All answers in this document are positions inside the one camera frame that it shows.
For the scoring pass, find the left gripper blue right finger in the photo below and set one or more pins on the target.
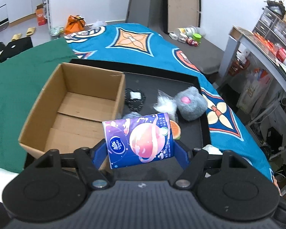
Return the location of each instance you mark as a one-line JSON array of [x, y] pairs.
[[184, 155]]

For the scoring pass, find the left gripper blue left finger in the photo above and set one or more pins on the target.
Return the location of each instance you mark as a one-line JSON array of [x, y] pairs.
[[88, 159]]

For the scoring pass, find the purple tissue pack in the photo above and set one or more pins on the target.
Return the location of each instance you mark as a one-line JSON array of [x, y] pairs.
[[138, 140]]

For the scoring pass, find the grey plush mouse toy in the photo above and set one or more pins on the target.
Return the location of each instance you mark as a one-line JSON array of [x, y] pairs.
[[191, 104]]

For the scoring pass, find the blue denim patch toy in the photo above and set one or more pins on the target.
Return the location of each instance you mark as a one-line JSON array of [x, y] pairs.
[[131, 115]]

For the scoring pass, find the clear plastic bag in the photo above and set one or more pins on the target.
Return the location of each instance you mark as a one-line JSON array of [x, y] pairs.
[[166, 104]]

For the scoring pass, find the brown cardboard box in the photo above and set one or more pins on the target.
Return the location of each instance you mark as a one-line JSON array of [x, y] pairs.
[[70, 109]]

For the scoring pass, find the black stitched fabric pouch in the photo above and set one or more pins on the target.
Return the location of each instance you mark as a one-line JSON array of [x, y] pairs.
[[134, 99]]

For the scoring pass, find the black shallow tray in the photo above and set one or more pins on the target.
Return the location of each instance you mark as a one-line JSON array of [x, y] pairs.
[[54, 166]]

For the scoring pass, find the green cloth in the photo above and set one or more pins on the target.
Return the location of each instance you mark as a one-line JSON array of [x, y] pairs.
[[21, 80]]

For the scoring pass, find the blue patterned blanket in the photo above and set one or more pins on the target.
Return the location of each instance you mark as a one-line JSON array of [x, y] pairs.
[[136, 45]]

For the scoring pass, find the green lid jar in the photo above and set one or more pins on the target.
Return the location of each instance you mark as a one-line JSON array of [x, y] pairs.
[[197, 37]]

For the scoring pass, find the white plastic tub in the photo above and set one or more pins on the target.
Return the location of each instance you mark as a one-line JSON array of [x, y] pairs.
[[189, 31]]

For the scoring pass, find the white plastic bag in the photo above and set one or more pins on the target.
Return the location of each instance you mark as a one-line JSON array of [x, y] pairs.
[[97, 24]]

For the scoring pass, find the white desk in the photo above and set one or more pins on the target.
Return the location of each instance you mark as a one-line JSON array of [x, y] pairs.
[[238, 36]]

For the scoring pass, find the orange gift bag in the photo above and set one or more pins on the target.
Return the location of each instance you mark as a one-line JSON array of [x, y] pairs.
[[74, 24]]

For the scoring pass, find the black dice stool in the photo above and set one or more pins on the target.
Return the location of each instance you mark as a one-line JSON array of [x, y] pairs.
[[15, 47]]

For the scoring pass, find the right yellow slipper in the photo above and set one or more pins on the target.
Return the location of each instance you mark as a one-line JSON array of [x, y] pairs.
[[30, 31]]

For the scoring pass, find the yellow slipper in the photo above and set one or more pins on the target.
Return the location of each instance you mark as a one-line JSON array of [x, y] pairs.
[[16, 36], [30, 31]]

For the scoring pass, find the left yellow slipper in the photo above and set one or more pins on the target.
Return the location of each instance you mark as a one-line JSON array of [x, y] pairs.
[[16, 36]]

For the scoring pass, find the orange cardboard box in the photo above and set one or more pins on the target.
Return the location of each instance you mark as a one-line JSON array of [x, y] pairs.
[[40, 15]]

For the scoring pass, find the large framed board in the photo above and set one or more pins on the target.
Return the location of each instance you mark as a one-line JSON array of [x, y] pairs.
[[181, 13]]

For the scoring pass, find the grey door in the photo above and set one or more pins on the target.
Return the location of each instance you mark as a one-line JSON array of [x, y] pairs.
[[149, 13]]

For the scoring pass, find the drawer organizer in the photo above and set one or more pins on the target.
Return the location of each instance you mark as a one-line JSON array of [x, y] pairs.
[[271, 27]]

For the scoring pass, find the white kitchen cabinet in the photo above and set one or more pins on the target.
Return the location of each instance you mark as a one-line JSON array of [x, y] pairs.
[[19, 11]]

